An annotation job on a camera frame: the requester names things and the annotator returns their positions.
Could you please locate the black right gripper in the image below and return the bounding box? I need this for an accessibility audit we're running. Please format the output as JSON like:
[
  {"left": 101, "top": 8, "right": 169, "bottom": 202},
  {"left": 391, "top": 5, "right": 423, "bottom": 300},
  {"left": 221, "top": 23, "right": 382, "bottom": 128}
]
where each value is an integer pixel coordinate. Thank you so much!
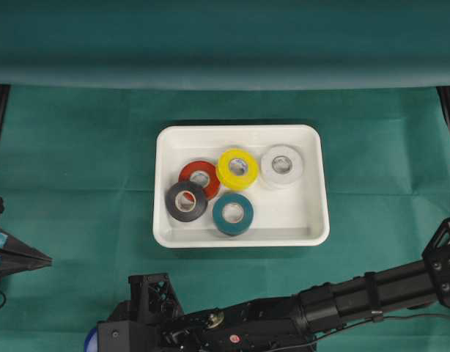
[{"left": 96, "top": 273, "right": 207, "bottom": 351}]

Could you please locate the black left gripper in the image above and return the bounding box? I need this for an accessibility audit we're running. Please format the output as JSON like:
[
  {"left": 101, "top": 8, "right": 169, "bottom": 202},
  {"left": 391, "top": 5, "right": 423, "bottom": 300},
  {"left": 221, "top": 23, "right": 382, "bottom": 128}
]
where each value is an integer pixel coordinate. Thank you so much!
[{"left": 0, "top": 197, "right": 52, "bottom": 279}]

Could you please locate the blue tape roll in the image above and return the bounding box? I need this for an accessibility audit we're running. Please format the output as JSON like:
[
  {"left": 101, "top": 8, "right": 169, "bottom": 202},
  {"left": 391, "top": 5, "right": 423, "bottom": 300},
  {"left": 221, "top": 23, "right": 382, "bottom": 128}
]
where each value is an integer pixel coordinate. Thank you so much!
[{"left": 84, "top": 327, "right": 98, "bottom": 352}]

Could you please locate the black tape roll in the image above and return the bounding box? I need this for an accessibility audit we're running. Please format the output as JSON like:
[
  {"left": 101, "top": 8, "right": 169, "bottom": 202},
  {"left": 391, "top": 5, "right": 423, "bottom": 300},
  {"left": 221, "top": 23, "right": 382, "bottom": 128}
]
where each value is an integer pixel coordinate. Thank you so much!
[{"left": 165, "top": 180, "right": 208, "bottom": 222}]

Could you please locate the green tape roll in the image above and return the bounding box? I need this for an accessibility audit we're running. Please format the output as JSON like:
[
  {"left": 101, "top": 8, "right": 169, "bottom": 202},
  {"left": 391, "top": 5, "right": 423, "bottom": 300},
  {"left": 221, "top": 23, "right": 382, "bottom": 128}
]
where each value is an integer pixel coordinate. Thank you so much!
[{"left": 213, "top": 193, "right": 254, "bottom": 237}]

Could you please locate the red tape roll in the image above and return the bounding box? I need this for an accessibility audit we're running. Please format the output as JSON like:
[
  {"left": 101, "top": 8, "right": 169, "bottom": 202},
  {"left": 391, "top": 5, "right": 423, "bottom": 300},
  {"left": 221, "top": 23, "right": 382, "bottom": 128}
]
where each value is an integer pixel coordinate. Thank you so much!
[{"left": 178, "top": 160, "right": 221, "bottom": 200}]

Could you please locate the yellow tape roll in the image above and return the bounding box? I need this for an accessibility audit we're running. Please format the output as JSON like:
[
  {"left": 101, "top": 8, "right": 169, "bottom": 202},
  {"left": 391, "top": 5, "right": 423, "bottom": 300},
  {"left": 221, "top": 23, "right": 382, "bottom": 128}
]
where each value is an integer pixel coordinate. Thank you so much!
[{"left": 216, "top": 149, "right": 259, "bottom": 191}]

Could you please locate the white tape roll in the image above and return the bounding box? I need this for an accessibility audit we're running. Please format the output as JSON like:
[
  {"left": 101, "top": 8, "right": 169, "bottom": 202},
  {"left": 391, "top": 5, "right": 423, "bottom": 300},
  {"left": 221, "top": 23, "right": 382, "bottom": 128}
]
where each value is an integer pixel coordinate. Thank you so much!
[{"left": 260, "top": 144, "right": 303, "bottom": 188}]

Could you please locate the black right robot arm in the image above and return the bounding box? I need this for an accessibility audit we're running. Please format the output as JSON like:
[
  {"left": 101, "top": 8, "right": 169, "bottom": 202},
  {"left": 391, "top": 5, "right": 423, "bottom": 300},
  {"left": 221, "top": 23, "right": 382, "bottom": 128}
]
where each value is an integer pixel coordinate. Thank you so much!
[{"left": 84, "top": 218, "right": 450, "bottom": 351}]

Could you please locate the white rectangular plastic tray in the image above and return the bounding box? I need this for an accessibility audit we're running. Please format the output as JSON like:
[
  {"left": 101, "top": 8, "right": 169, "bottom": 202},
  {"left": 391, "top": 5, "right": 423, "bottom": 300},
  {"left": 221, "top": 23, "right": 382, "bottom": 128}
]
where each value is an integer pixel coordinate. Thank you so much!
[{"left": 152, "top": 125, "right": 330, "bottom": 249}]

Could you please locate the green table cloth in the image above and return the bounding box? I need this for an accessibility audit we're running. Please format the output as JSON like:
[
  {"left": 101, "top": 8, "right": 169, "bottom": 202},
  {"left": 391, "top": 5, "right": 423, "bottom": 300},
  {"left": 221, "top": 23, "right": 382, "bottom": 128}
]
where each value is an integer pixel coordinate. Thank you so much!
[{"left": 0, "top": 1, "right": 450, "bottom": 351}]

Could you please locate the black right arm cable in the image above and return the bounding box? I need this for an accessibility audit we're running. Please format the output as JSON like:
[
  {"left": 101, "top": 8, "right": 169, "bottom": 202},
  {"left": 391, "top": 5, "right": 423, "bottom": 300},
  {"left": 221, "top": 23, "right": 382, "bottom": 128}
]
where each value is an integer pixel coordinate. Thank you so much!
[{"left": 268, "top": 310, "right": 450, "bottom": 352}]

